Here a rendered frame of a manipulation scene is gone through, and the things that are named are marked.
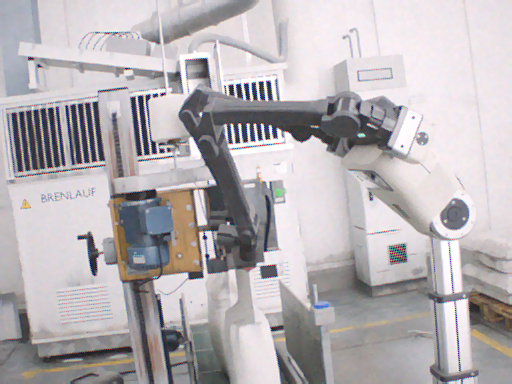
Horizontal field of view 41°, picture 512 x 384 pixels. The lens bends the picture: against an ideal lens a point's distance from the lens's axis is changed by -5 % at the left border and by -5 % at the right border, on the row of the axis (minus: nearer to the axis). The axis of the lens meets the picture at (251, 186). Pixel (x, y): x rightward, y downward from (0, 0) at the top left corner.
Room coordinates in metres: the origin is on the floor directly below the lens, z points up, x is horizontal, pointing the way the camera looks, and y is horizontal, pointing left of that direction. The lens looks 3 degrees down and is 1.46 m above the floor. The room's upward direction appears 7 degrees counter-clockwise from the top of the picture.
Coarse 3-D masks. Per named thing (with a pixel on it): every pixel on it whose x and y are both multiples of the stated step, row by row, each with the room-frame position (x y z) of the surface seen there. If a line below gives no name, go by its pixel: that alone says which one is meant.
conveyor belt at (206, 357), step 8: (192, 328) 4.39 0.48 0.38; (200, 328) 4.37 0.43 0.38; (200, 336) 4.17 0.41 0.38; (208, 336) 4.14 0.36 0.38; (200, 344) 3.98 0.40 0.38; (208, 344) 3.96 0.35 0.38; (200, 352) 3.81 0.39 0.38; (208, 352) 3.79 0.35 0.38; (200, 360) 3.65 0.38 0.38; (208, 360) 3.64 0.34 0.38; (216, 360) 3.62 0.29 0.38; (200, 368) 3.50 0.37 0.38; (208, 368) 3.49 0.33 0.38; (216, 368) 3.48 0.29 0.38; (200, 376) 3.37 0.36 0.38; (208, 376) 3.36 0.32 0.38; (216, 376) 3.34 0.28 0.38; (224, 376) 3.33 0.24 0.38; (280, 376) 3.23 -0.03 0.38
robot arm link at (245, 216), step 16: (224, 128) 2.00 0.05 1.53; (208, 144) 1.91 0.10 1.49; (224, 144) 1.97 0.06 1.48; (224, 160) 1.98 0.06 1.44; (224, 176) 2.02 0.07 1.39; (224, 192) 2.07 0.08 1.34; (240, 192) 2.06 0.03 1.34; (240, 208) 2.10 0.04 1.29; (240, 224) 2.14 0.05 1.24; (256, 224) 2.17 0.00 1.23
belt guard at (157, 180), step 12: (192, 168) 2.59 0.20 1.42; (204, 168) 2.63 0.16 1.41; (120, 180) 2.45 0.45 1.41; (132, 180) 2.43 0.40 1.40; (144, 180) 2.44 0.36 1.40; (156, 180) 2.46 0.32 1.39; (168, 180) 2.50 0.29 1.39; (180, 180) 2.54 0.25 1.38; (192, 180) 2.58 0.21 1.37; (120, 192) 2.45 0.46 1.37
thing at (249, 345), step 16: (240, 272) 2.60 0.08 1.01; (240, 288) 2.65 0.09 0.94; (240, 304) 2.69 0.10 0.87; (224, 320) 2.87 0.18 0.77; (240, 320) 2.56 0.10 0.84; (256, 320) 2.48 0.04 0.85; (240, 336) 2.56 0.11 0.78; (256, 336) 2.56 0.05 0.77; (240, 352) 2.56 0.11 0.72; (256, 352) 2.55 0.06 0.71; (272, 352) 2.57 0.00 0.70; (240, 368) 2.57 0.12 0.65; (256, 368) 2.54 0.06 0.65; (272, 368) 2.56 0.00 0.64
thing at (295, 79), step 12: (288, 60) 5.82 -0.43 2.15; (300, 60) 5.80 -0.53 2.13; (312, 60) 5.84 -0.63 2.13; (288, 72) 5.84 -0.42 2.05; (300, 72) 5.80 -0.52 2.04; (312, 72) 5.83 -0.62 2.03; (288, 84) 5.83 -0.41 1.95; (300, 84) 5.80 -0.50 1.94; (312, 84) 5.83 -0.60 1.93; (288, 96) 5.78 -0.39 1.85; (300, 96) 5.80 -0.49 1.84; (312, 96) 5.85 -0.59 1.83
